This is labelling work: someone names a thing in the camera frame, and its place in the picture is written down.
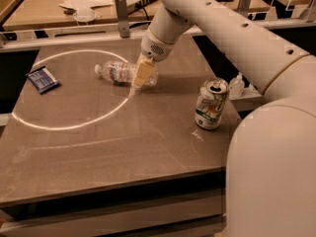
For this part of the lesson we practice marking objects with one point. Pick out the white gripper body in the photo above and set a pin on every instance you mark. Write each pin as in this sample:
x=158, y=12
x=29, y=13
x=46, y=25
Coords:
x=154, y=48

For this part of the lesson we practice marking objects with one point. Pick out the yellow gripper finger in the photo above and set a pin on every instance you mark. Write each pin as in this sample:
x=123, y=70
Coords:
x=145, y=67

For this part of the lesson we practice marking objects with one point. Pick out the clear plastic water bottle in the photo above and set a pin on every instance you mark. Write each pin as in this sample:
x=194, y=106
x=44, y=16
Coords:
x=121, y=72

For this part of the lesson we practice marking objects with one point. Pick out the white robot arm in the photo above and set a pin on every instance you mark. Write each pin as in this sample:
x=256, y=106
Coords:
x=271, y=163

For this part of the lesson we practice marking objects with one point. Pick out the left clear sanitizer bottle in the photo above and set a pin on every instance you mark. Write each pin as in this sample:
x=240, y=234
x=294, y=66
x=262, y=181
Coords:
x=236, y=86

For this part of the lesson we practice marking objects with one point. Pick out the green white soda can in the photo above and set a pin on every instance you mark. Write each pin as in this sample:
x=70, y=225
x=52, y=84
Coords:
x=211, y=100

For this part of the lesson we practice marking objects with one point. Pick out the clear round lid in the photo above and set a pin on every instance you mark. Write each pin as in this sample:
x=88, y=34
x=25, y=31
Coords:
x=85, y=15

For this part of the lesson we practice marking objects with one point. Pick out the white papers on desk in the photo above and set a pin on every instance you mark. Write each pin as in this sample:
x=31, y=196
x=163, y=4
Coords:
x=76, y=4

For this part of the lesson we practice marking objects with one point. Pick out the blue snack packet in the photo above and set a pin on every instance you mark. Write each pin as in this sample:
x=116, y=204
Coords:
x=43, y=80

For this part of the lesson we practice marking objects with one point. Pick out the left grey metal post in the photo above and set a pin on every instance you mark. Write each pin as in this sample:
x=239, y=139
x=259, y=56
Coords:
x=123, y=25

